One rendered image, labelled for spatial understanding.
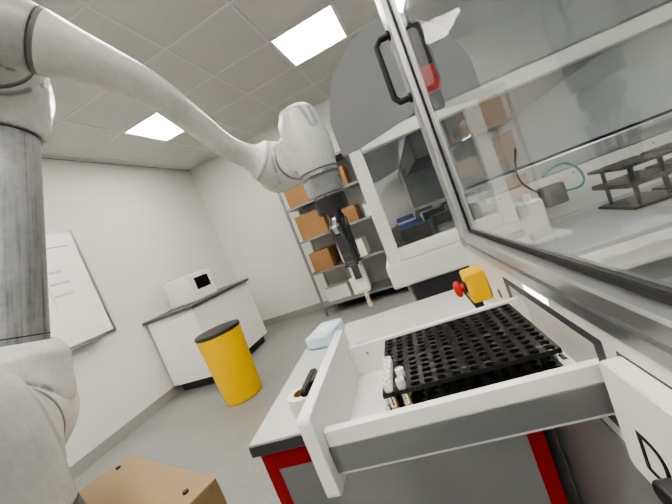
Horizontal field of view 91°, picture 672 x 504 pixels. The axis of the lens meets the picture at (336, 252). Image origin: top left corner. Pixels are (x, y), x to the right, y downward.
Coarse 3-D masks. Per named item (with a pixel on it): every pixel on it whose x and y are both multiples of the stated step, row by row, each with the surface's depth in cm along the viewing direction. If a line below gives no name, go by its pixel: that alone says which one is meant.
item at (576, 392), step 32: (448, 320) 60; (544, 320) 52; (352, 352) 64; (576, 352) 44; (512, 384) 36; (544, 384) 36; (576, 384) 35; (352, 416) 52; (384, 416) 40; (416, 416) 39; (448, 416) 38; (480, 416) 37; (512, 416) 37; (544, 416) 36; (576, 416) 35; (352, 448) 40; (384, 448) 40; (416, 448) 39; (448, 448) 38
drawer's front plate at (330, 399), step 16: (336, 336) 64; (336, 352) 58; (320, 368) 52; (336, 368) 55; (352, 368) 63; (320, 384) 46; (336, 384) 52; (352, 384) 60; (320, 400) 44; (336, 400) 50; (352, 400) 57; (304, 416) 40; (320, 416) 42; (336, 416) 47; (304, 432) 39; (320, 432) 41; (320, 448) 39; (320, 464) 40; (320, 480) 40; (336, 480) 40; (336, 496) 40
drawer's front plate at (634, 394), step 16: (608, 368) 29; (624, 368) 28; (608, 384) 30; (624, 384) 27; (640, 384) 26; (656, 384) 25; (624, 400) 28; (640, 400) 25; (656, 400) 24; (624, 416) 29; (640, 416) 26; (656, 416) 24; (624, 432) 30; (640, 432) 27; (656, 432) 25; (640, 448) 28; (656, 448) 26; (640, 464) 29; (656, 464) 27
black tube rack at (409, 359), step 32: (480, 320) 53; (512, 320) 49; (416, 352) 51; (448, 352) 48; (480, 352) 44; (512, 352) 42; (544, 352) 39; (416, 384) 43; (448, 384) 46; (480, 384) 42
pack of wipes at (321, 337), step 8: (336, 320) 121; (320, 328) 118; (328, 328) 115; (336, 328) 116; (312, 336) 113; (320, 336) 110; (328, 336) 109; (312, 344) 111; (320, 344) 110; (328, 344) 109
